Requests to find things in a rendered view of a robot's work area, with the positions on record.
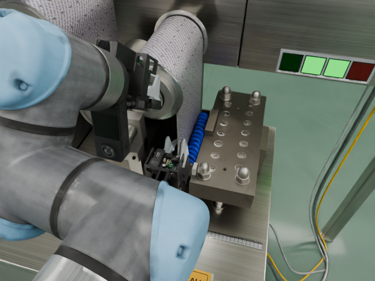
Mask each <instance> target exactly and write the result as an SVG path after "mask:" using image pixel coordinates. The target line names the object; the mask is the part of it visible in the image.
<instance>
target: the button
mask: <svg viewBox="0 0 375 281"><path fill-rule="evenodd" d="M210 278H211V273H208V272H204V271H201V270H197V269H194V270H193V272H192V273H191V275H190V277H189V280H188V281H210Z"/></svg>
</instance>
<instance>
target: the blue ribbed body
mask: <svg viewBox="0 0 375 281"><path fill-rule="evenodd" d="M208 118H209V114H207V112H201V113H200V114H199V117H198V120H197V121H196V124H195V128H194V131H193V134H192V135H191V139H190V142H189V145H188V151H189V161H190V163H192V164H193V165H194V162H196V159H197V156H198V153H199V150H200V146H201V143H202V141H203V138H204V132H205V127H206V124H207V121H208Z"/></svg>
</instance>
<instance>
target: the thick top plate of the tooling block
mask: <svg viewBox="0 0 375 281"><path fill-rule="evenodd" d="M221 92H222V90H220V89H219V90H218V93H217V97H216V99H215V103H214V106H213V110H218V111H219V115H218V118H217V122H216V125H215V129H214V133H213V135H206V134H205V135H204V138H203V141H202V143H201V146H200V150H199V153H198V156H197V159H196V163H198V168H199V165H200V164H201V163H202V162H206V163H208V164H209V167H210V173H211V178H210V179H209V180H207V181H201V180H199V179H198V178H197V176H195V175H191V178H190V182H189V194H190V195H192V196H194V197H199V198H204V199H207V200H212V201H217V202H221V203H225V204H230V205H234V206H239V207H244V208H247V209H251V207H252V203H253V199H254V196H255V190H256V180H257V171H258V163H259V153H260V147H261V138H262V129H263V120H264V114H265V105H266V96H260V97H261V98H260V102H261V103H260V105H251V104H250V103H249V100H250V98H251V94H246V93H239V92H235V91H231V94H230V95H231V99H230V100H228V101H224V100H222V99H221V98H220V95H221ZM241 167H247V168H248V169H249V184H247V185H245V186H241V185H238V184H237V183H236V182H235V176H236V175H237V171H238V170H239V169H240V168H241Z"/></svg>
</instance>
